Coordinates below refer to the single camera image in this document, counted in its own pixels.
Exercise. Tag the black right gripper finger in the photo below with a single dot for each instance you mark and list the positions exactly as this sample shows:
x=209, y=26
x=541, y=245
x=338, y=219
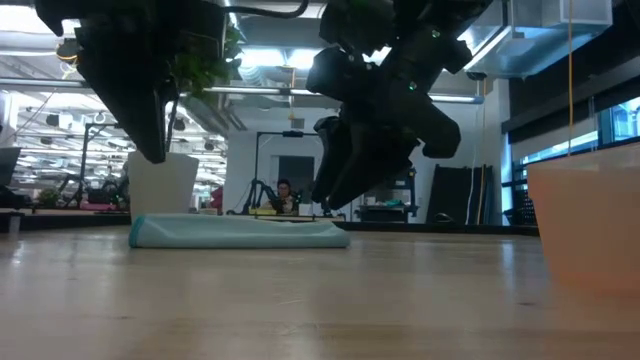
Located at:
x=375, y=165
x=332, y=155

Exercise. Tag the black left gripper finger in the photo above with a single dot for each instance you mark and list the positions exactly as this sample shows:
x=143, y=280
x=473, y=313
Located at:
x=145, y=125

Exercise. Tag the teal microfiber towel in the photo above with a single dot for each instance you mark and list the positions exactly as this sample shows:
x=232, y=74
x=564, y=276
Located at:
x=240, y=232

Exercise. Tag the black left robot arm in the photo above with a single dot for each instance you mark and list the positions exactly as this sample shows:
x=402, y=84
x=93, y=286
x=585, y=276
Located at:
x=150, y=15

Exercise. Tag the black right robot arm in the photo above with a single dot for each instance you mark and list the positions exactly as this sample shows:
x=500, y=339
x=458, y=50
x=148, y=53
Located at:
x=440, y=20

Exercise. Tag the black background robot arm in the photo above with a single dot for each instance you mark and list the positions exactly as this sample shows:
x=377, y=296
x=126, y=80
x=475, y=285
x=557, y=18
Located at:
x=255, y=192

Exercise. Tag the translucent orange plastic basket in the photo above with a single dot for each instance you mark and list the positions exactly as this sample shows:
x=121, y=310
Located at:
x=590, y=225

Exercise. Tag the grey hanging box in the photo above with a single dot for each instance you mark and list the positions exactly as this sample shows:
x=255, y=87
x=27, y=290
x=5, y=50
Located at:
x=297, y=123

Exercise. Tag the black equipment cart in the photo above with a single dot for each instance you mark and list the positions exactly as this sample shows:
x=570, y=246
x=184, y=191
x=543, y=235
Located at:
x=390, y=212

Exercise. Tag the round black ceiling fixture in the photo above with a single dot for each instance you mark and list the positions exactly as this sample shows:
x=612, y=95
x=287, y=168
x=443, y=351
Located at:
x=65, y=50

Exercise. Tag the person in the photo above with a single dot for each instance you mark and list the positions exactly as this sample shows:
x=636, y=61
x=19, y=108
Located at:
x=284, y=192

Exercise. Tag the white plant pot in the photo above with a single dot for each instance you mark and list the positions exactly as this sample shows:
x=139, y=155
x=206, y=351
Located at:
x=165, y=190

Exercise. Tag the green leafy plant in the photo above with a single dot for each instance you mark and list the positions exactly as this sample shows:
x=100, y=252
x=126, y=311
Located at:
x=200, y=70

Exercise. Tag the black leaning panel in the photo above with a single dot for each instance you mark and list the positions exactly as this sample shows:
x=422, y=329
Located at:
x=460, y=195

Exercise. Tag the small background plant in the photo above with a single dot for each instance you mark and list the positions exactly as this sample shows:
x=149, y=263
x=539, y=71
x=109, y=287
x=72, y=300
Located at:
x=48, y=197

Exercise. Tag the dark monitor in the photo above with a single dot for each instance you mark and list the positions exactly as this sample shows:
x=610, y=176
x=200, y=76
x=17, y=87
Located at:
x=7, y=165

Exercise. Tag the black background rig frame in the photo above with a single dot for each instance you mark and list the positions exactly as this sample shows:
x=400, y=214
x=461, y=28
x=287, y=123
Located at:
x=86, y=150
x=257, y=160

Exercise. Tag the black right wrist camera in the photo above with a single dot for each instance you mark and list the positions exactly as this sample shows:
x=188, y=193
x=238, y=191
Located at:
x=332, y=72

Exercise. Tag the black aluminium table frame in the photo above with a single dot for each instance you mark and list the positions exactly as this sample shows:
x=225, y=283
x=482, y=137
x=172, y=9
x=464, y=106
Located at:
x=75, y=220

